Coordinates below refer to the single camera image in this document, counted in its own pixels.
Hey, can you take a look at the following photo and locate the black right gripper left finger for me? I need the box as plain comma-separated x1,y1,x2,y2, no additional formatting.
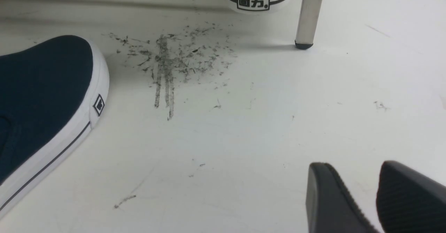
306,163,378,233

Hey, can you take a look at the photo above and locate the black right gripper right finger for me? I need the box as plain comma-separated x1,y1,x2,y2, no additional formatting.
376,160,446,233

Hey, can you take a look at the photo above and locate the stainless steel shoe rack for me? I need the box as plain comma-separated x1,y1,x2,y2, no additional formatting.
295,0,322,50

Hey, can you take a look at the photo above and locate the navy slip-on shoe right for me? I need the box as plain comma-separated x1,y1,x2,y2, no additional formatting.
0,35,110,217

